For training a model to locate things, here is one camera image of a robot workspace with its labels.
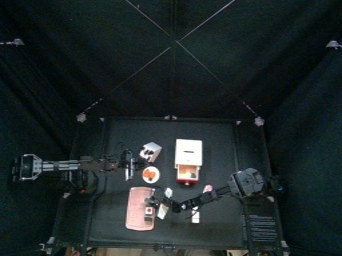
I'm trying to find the orange salmon toy sushi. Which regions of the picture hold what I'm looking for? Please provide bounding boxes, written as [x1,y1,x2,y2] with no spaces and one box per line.
[144,168,160,180]

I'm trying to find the wooden drawer with red front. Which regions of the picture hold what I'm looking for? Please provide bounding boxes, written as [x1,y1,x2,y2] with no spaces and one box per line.
[176,164,201,186]

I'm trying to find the white wooden drawer box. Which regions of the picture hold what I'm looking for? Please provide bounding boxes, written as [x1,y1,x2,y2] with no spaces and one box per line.
[174,138,205,168]

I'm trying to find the small white round plate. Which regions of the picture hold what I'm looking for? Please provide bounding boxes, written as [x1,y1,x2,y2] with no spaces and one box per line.
[142,165,162,185]

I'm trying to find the white shape sorter cube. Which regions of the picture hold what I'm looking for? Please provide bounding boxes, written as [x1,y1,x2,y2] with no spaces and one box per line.
[140,141,164,164]

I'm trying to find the pink rectangular tray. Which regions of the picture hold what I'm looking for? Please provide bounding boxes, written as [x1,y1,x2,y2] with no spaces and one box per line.
[125,186,158,232]

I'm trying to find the thin white diagonal cord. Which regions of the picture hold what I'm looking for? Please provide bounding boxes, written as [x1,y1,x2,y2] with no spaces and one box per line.
[82,0,238,114]
[123,0,260,118]

